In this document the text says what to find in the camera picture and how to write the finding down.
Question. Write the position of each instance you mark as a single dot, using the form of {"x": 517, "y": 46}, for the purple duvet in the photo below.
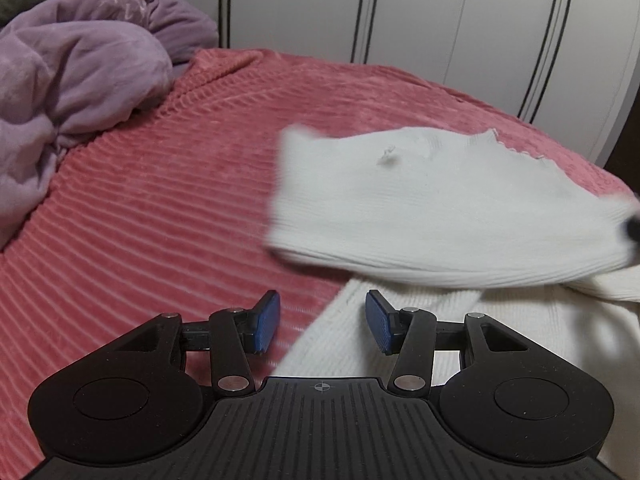
{"x": 75, "y": 70}

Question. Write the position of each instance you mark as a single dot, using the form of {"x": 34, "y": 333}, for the white wardrobe with black stripes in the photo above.
{"x": 450, "y": 15}

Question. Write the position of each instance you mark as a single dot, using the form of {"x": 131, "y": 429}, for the pink ribbed fleece blanket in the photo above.
{"x": 175, "y": 200}

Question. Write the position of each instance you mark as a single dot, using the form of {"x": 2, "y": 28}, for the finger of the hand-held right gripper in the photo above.
{"x": 632, "y": 227}

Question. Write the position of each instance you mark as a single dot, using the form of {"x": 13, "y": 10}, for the white ribbed knit top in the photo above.
{"x": 425, "y": 200}

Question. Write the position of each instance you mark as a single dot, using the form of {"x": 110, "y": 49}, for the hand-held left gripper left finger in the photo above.
{"x": 266, "y": 322}

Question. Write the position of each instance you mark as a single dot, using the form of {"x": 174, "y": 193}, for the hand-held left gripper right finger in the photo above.
{"x": 380, "y": 322}

